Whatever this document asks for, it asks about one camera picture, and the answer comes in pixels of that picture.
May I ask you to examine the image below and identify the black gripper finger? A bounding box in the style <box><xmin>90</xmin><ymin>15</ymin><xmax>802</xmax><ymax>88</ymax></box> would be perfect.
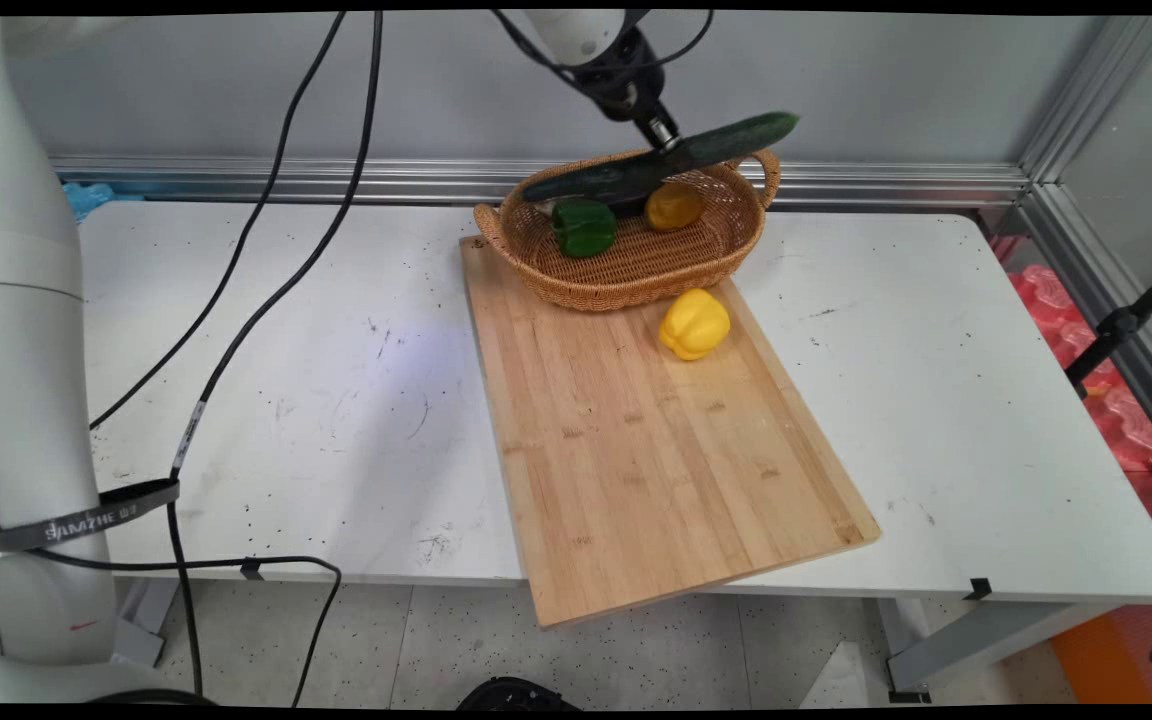
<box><xmin>652</xmin><ymin>98</ymin><xmax>695</xmax><ymax>154</ymax></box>
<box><xmin>632</xmin><ymin>105</ymin><xmax>667</xmax><ymax>153</ymax></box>

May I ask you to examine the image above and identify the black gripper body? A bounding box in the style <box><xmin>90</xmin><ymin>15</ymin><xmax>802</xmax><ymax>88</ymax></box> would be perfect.
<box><xmin>572</xmin><ymin>28</ymin><xmax>665</xmax><ymax>124</ymax></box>

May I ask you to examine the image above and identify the dark green cucumber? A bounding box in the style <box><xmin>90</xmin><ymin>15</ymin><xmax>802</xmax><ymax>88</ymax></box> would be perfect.
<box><xmin>520</xmin><ymin>111</ymin><xmax>800</xmax><ymax>207</ymax></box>

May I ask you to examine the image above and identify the orange bell pepper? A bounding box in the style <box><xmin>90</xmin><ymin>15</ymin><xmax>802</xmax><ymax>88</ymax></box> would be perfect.
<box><xmin>644</xmin><ymin>182</ymin><xmax>707</xmax><ymax>233</ymax></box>

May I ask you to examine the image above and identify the green bell pepper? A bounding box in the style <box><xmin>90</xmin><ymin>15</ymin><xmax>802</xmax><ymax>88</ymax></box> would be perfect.
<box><xmin>550</xmin><ymin>198</ymin><xmax>620</xmax><ymax>260</ymax></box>

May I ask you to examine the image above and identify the woven wicker basket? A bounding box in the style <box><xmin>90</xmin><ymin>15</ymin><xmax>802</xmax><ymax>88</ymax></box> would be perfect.
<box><xmin>474</xmin><ymin>147</ymin><xmax>783</xmax><ymax>313</ymax></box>

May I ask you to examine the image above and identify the yellow bell pepper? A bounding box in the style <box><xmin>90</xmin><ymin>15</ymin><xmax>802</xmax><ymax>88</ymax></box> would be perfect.
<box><xmin>658</xmin><ymin>288</ymin><xmax>733</xmax><ymax>362</ymax></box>

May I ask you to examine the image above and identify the wooden cutting board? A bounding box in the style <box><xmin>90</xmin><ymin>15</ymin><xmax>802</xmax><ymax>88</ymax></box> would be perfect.
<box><xmin>459</xmin><ymin>235</ymin><xmax>883</xmax><ymax>630</ymax></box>

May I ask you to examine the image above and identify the black tripod stand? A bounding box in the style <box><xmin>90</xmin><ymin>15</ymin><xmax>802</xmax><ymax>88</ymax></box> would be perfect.
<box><xmin>1064</xmin><ymin>253</ymin><xmax>1152</xmax><ymax>401</ymax></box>

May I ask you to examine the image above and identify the red bubble foam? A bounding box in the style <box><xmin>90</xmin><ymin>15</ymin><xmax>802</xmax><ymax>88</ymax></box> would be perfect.
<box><xmin>986</xmin><ymin>234</ymin><xmax>1152</xmax><ymax>586</ymax></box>

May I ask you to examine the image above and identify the blue bubble foam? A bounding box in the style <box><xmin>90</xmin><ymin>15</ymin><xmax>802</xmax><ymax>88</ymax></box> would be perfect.
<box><xmin>60</xmin><ymin>181</ymin><xmax>145</xmax><ymax>224</ymax></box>

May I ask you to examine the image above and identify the black round floor object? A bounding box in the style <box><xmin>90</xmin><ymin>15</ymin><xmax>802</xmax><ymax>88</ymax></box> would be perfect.
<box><xmin>455</xmin><ymin>676</ymin><xmax>583</xmax><ymax>711</ymax></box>

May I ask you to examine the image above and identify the orange floor mat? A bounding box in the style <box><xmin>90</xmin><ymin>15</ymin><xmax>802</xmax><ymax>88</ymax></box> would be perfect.
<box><xmin>1047</xmin><ymin>608</ymin><xmax>1152</xmax><ymax>706</ymax></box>

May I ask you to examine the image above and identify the white table leg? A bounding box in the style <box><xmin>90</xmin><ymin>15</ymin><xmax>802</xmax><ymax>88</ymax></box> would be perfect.
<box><xmin>112</xmin><ymin>577</ymin><xmax>183</xmax><ymax>670</ymax></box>

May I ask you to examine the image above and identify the horizontal aluminium frame rail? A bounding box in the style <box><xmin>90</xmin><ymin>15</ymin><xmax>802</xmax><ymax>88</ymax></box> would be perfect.
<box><xmin>48</xmin><ymin>153</ymin><xmax>1033</xmax><ymax>212</ymax></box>

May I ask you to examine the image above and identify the thick black cable white label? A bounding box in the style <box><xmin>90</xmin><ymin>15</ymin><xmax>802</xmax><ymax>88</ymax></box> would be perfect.
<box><xmin>166</xmin><ymin>10</ymin><xmax>385</xmax><ymax>698</ymax></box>

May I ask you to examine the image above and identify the thin black cable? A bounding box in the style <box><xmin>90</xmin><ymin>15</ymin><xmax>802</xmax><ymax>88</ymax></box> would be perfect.
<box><xmin>88</xmin><ymin>10</ymin><xmax>350</xmax><ymax>432</ymax></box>

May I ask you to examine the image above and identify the upright aluminium frame post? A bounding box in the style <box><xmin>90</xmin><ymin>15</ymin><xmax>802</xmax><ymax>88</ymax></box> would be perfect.
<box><xmin>1019</xmin><ymin>15</ymin><xmax>1152</xmax><ymax>183</ymax></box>

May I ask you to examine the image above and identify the side aluminium frame rail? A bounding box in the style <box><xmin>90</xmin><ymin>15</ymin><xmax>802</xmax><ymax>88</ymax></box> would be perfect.
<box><xmin>1019</xmin><ymin>183</ymin><xmax>1152</xmax><ymax>473</ymax></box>

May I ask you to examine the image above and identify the black cable looping to floor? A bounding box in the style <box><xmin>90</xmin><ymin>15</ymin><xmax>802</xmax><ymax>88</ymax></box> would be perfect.
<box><xmin>31</xmin><ymin>548</ymin><xmax>344</xmax><ymax>707</ymax></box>

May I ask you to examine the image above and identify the grey table leg frame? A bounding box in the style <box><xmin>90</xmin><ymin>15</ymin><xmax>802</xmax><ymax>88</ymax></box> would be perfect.
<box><xmin>874</xmin><ymin>596</ymin><xmax>1125</xmax><ymax>704</ymax></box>

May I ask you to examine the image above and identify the grey velcro strap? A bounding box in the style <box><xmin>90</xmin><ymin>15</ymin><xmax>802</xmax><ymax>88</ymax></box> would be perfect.
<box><xmin>0</xmin><ymin>477</ymin><xmax>183</xmax><ymax>554</ymax></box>

